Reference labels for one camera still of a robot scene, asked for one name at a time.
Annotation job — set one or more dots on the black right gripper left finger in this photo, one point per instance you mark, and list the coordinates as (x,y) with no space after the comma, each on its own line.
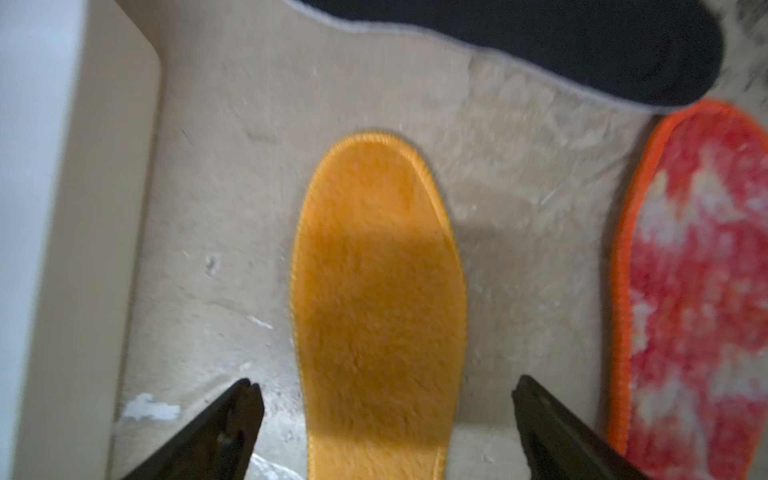
(217,444)

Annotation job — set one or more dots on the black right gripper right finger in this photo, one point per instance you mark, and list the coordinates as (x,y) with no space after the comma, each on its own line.
(558,445)

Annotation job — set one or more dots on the white plastic storage tray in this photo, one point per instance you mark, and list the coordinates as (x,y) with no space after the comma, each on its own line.
(80,89)

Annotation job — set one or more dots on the black insole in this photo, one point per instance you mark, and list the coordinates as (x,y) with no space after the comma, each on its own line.
(658,55)

